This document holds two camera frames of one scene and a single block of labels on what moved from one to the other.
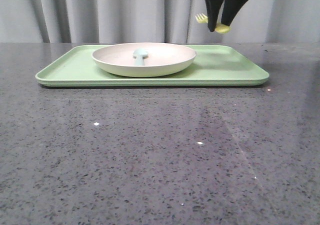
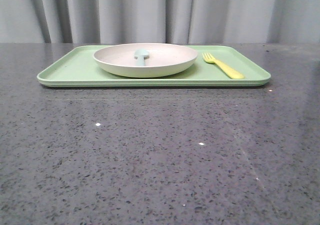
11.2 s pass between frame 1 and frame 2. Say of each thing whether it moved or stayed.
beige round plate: stayed
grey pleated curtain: stayed
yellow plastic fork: moved
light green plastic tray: stayed
